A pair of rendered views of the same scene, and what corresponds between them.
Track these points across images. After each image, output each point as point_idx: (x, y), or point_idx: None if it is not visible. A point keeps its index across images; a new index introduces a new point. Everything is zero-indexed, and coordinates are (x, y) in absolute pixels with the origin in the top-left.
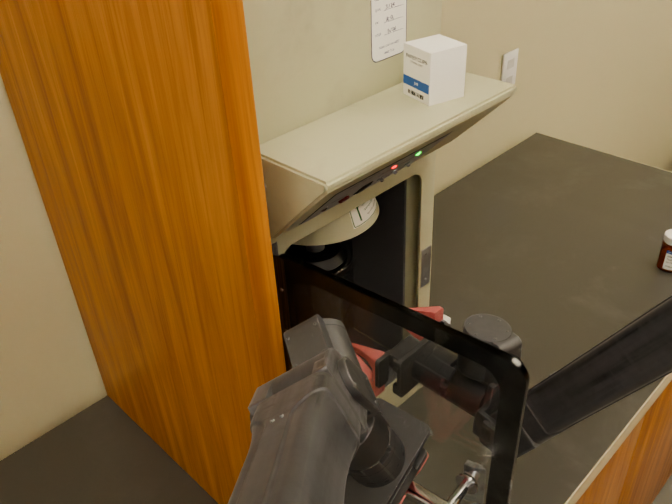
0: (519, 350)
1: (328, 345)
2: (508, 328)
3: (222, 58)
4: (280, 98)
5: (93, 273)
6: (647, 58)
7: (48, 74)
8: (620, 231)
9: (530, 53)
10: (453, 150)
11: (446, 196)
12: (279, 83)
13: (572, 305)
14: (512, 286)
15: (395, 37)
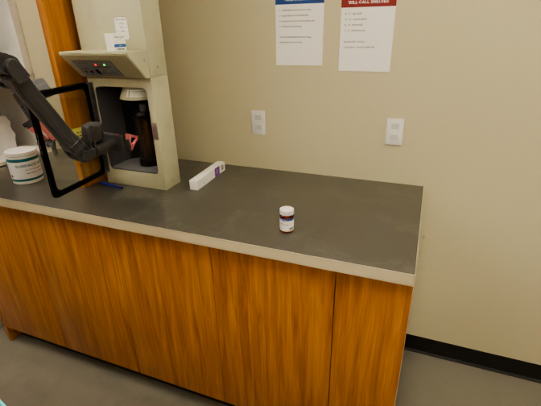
0: (86, 130)
1: (34, 81)
2: (92, 125)
3: (39, 14)
4: (88, 39)
5: None
6: None
7: None
8: (316, 216)
9: (423, 128)
10: (339, 159)
11: (313, 176)
12: (88, 35)
13: (233, 209)
14: (241, 196)
15: (125, 34)
